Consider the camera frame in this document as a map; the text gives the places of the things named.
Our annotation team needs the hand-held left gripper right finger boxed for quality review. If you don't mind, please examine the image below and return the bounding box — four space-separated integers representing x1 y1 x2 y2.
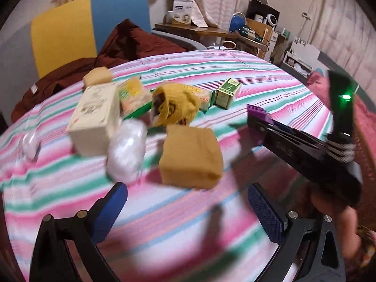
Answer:
247 183 346 282

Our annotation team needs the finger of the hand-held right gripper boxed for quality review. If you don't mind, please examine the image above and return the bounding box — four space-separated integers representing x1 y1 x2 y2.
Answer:
247 104 331 150
247 117 325 168

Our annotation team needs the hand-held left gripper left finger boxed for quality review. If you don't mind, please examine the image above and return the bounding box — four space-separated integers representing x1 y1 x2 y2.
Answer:
29 181 129 282

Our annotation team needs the small clear plastic bag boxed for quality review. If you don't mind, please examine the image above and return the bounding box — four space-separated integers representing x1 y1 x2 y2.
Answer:
22 130 42 160

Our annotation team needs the cracker packet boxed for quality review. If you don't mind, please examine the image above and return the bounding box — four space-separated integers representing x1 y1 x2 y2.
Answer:
118 77 154 118

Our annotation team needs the person's right hand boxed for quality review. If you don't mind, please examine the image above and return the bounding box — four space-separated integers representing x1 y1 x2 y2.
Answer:
308 186 364 260

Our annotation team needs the green tea box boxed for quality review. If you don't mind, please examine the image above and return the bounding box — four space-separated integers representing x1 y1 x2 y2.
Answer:
214 78 242 109

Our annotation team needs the white plastic bag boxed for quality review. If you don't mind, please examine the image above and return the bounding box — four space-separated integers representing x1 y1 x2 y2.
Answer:
106 119 148 184

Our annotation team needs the white storage box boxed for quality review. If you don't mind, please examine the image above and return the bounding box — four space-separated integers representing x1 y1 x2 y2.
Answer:
281 39 321 77

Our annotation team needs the yellow wrapped block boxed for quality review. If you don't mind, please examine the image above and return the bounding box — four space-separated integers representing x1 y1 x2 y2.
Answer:
159 124 224 190

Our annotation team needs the cream cardboard box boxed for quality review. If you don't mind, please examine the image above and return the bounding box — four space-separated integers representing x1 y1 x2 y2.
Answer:
67 83 122 157

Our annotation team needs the small white fan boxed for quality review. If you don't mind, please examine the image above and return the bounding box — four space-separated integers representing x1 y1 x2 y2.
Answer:
262 13 280 26

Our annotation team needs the blue desk lamp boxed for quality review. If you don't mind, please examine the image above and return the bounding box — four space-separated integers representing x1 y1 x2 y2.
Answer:
228 12 246 33

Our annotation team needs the wooden desk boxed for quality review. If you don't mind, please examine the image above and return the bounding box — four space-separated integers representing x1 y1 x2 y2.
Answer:
154 22 239 47

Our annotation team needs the white printed box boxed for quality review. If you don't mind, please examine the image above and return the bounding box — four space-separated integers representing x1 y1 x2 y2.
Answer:
171 0 197 26

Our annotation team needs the small yellow sponge cake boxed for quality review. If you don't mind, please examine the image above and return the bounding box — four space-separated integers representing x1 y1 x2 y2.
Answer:
83 67 113 87

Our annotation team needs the maroon cloth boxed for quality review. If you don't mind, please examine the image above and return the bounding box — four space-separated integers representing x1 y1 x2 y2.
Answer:
11 19 197 123

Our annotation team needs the yellow blue chair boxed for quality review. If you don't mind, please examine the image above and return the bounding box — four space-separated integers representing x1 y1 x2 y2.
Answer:
0 0 152 115

